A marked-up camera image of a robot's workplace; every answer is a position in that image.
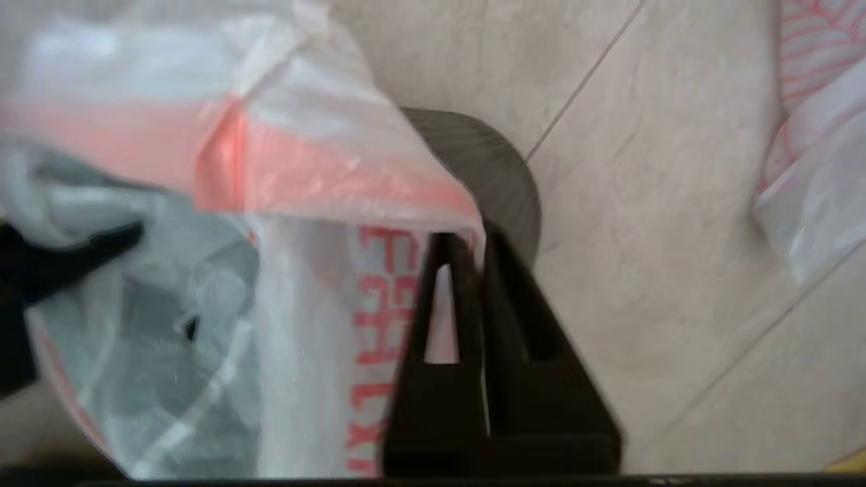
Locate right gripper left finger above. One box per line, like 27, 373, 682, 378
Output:
380, 232, 489, 478

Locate white drawstring trash bag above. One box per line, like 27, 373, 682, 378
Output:
752, 0, 866, 285
0, 0, 488, 478

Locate yellow fabric tote bag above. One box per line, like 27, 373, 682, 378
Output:
822, 448, 866, 474

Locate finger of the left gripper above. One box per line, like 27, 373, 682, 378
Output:
0, 220, 146, 400

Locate black round trash bin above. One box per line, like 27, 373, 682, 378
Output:
399, 108, 542, 264

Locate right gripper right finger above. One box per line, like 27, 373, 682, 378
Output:
482, 227, 623, 474

